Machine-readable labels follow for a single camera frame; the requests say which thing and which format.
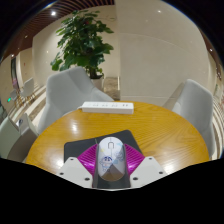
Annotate black mouse pad green lines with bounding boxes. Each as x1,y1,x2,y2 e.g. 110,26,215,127
63,129,144,162

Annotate large green potted plant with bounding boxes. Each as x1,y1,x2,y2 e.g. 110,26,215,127
49,9,115,89

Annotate small white chair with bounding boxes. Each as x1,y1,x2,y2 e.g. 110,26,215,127
19,77,36,105

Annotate white printed computer mouse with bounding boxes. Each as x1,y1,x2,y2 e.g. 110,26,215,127
96,136,127,182

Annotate white power strip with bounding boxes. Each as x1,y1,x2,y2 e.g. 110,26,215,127
81,101,135,115

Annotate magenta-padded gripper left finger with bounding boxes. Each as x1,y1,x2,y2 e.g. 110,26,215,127
56,143,100,189

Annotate grey-green shell chair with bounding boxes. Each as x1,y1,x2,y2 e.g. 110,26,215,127
0,113,39,163

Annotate light grey shell chair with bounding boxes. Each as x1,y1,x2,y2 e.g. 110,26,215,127
171,78,218,158
37,66,114,135

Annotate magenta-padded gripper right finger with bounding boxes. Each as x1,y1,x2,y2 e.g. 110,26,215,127
123,143,168,188

